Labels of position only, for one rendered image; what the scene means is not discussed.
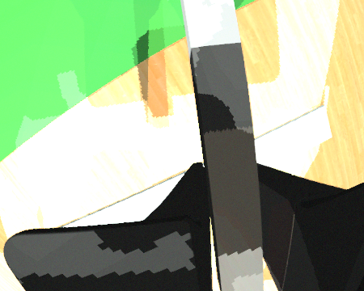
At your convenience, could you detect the white flat bar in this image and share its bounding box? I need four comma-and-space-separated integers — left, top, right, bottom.
63, 106, 332, 227

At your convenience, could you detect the red putter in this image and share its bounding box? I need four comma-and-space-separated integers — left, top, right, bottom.
180, 0, 264, 291

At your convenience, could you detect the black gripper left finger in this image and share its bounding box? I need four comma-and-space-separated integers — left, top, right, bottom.
3, 162, 212, 291

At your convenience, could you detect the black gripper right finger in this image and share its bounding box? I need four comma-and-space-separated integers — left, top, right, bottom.
256, 163, 364, 291

